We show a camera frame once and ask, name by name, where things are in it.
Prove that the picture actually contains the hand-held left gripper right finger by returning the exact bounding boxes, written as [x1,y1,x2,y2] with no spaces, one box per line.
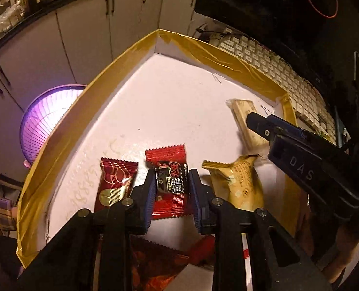
[188,169,332,291]

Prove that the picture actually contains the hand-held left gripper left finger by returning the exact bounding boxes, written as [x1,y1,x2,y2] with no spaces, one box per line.
[19,169,156,291]

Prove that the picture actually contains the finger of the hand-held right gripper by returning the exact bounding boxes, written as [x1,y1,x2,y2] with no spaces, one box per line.
[246,112,282,144]
[267,114,308,140]

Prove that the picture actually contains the beige snack bar packet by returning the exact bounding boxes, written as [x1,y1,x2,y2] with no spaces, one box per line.
[227,98,268,154]

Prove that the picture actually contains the red snack packet black label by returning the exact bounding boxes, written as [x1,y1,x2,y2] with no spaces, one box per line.
[145,143,193,219]

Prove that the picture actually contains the white box with gold tape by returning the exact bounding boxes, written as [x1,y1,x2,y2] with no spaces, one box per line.
[16,29,301,291]

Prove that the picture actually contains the person's right hand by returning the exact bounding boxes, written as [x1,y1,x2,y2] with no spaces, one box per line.
[297,193,359,281]

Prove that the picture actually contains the dark red snack packet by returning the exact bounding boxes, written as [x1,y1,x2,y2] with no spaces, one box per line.
[94,158,139,213]

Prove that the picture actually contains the gold snack packet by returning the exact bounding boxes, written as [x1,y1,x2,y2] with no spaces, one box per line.
[202,154,265,213]

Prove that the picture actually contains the small plain red packet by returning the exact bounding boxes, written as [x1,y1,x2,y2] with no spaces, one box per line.
[188,235,216,268]

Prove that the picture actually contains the white computer keyboard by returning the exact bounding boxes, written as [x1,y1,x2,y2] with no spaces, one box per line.
[218,33,337,144]

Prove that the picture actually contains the crumpled dark red packet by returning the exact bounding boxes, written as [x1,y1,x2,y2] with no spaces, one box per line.
[130,236,190,291]

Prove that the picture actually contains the purple plastic basket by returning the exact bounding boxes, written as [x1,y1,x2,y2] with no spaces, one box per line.
[19,84,88,168]

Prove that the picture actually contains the white kitchen cabinet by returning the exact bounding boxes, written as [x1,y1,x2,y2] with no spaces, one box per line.
[0,0,199,168]

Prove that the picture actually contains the clear plastic bags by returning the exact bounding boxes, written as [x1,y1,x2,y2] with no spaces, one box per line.
[0,1,27,47]

